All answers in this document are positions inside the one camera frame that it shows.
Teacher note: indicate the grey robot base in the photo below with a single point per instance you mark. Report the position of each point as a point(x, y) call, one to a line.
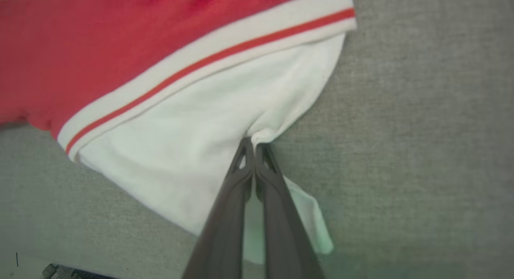
point(64, 272)

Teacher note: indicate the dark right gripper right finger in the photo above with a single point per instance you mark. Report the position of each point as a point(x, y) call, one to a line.
point(285, 231)

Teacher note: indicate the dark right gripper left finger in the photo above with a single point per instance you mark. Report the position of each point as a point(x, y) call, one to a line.
point(225, 231)

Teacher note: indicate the red and white jersey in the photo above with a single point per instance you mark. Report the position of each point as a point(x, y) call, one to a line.
point(180, 150)

